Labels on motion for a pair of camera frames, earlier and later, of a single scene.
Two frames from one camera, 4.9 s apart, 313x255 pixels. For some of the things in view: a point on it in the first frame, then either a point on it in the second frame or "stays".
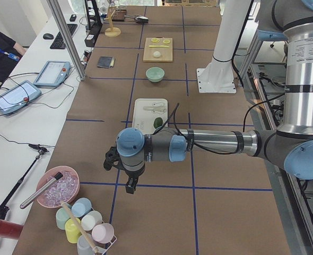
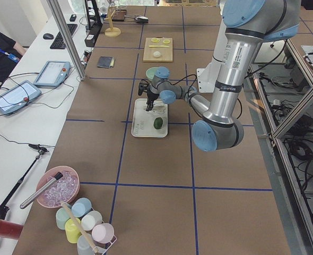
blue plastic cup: (81, 207) stays
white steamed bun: (157, 54) stays
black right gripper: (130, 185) -> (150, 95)
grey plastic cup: (83, 247) stays
